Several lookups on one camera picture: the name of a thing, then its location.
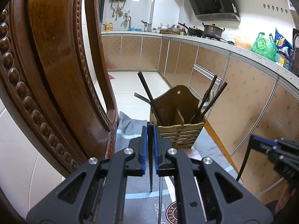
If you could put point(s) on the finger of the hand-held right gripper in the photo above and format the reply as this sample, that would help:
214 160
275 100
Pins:
265 140
276 156

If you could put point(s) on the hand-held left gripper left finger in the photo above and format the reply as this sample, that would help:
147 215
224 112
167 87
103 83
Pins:
144 151

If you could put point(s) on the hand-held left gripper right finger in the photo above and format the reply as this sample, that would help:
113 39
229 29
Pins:
156 151

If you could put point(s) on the long black chopstick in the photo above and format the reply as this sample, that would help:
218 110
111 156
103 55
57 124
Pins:
160 203
244 162
150 183
211 83
146 88

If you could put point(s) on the wooden slatted utensil holder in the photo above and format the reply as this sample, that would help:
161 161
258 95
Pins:
172 102

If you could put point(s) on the black chopsticks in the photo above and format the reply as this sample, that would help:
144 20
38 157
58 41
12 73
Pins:
219 92

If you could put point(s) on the grey and pink checked cloth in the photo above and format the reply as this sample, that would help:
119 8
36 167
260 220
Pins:
134 127

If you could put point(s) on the curved wooden utensil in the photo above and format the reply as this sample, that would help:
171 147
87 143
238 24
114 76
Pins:
180 117

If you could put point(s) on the metal fork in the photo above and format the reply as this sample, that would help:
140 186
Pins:
142 98

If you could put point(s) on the beige kitchen cabinets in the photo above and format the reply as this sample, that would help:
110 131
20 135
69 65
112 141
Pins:
245 86

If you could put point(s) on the glass jar yellow label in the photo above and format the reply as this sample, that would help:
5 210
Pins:
283 61

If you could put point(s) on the green plastic bag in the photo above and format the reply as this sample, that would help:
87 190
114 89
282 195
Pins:
264 46

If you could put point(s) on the dark kitchen appliance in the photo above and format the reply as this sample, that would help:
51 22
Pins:
296 49

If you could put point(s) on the speckled kitchen countertop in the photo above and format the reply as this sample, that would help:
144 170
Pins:
233 49

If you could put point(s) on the blue snack bag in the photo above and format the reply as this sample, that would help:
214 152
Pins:
283 42

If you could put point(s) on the metal cooking pot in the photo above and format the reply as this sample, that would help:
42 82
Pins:
213 29

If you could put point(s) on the blue basin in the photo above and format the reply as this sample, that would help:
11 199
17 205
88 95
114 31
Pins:
135 29

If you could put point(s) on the dark sauce bottle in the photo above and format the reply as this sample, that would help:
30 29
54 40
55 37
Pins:
183 29

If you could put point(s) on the white bowl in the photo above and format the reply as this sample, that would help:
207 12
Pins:
164 25

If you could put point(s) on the dark frying pan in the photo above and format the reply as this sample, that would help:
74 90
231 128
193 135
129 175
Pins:
194 31

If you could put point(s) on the yellow box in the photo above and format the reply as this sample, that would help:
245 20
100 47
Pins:
109 26

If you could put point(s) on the metal sink faucet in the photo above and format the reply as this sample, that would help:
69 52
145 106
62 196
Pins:
128 21

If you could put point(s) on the carved wooden chair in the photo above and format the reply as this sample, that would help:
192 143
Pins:
46 63

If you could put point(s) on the black range hood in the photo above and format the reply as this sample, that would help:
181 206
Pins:
210 0

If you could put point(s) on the dark window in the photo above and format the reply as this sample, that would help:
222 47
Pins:
102 2

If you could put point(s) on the metal wall hook rail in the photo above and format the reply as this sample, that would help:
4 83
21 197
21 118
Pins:
275 7

